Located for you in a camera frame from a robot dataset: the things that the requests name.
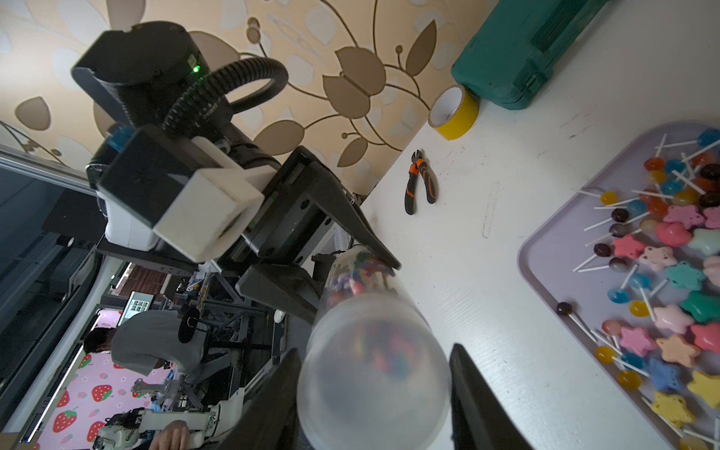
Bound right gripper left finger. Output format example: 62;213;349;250
219;349;301;450

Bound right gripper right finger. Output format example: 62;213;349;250
449;343;532;450

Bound person in grey shirt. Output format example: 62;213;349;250
84;310;206;376

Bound green plastic tool case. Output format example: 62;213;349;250
451;0;606;111

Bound orange black pliers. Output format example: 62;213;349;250
403;148;440;216

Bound pile of star candies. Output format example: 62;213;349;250
587;200;719;440

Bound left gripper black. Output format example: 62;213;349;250
216;145;401;324

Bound clear jar dark beads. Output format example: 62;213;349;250
297;246;451;449

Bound lilac plastic tray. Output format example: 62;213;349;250
519;121;716;449

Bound pile of lollipops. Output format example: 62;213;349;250
555;127;720;450

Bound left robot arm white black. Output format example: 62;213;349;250
57;148;401;323

